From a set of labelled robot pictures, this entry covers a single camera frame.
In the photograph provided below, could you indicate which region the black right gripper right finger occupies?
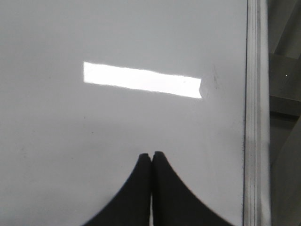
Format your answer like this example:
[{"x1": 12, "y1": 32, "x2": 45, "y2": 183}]
[{"x1": 152, "y1": 151, "x2": 228, "y2": 226}]

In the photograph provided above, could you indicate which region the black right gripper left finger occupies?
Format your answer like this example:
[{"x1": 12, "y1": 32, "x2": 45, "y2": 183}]
[{"x1": 85, "y1": 153, "x2": 151, "y2": 226}]

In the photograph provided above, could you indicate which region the white whiteboard with aluminium frame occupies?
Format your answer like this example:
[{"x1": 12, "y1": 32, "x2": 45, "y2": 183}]
[{"x1": 0, "y1": 0, "x2": 271, "y2": 226}]

